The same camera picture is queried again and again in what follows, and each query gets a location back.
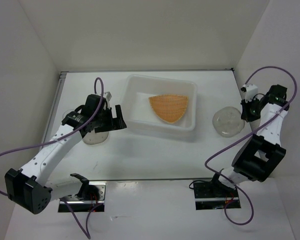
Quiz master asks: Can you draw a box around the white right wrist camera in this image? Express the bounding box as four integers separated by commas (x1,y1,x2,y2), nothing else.
240,84,259,103

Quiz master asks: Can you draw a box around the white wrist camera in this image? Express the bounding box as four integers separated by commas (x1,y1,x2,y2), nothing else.
240,84,259,103
103,91,112,103

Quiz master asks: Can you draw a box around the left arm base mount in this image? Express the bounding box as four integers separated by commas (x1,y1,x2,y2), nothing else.
65,181,107,213

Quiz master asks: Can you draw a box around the translucent white plastic bin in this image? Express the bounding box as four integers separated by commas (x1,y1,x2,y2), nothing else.
120,74,197,134

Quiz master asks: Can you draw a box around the orange woven triangular plate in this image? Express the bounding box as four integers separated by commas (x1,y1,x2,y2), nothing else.
148,94,189,124

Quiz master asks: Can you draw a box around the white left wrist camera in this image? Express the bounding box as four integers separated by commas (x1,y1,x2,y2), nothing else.
103,91,112,103

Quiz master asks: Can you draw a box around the clear glass dish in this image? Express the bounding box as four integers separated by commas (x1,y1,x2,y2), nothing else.
82,131,109,145
212,106,245,138

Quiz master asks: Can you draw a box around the clear plastic cup rear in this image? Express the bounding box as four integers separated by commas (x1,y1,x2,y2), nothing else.
62,109,74,120

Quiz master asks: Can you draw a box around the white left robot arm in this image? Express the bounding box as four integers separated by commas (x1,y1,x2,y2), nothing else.
4,92,127,215

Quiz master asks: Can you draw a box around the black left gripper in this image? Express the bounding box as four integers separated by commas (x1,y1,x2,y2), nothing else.
94,104,127,133

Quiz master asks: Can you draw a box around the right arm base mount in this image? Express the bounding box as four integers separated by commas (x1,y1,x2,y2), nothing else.
188,179,241,211

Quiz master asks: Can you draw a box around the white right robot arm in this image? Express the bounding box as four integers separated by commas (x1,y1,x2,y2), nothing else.
209,84,290,197

